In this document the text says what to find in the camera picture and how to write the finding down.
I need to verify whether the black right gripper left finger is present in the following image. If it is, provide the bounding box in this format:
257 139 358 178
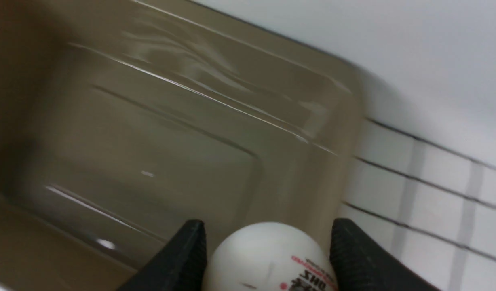
118 219 207 291

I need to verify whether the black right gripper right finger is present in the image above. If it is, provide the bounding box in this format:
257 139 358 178
330 218 438 291

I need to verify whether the white ping-pong ball with logo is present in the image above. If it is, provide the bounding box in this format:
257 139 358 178
201 222 339 291

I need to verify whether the white black-grid tablecloth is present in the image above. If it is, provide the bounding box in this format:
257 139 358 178
336 117 496 291

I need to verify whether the olive green plastic bin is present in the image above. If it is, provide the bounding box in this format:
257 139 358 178
0 0 363 291

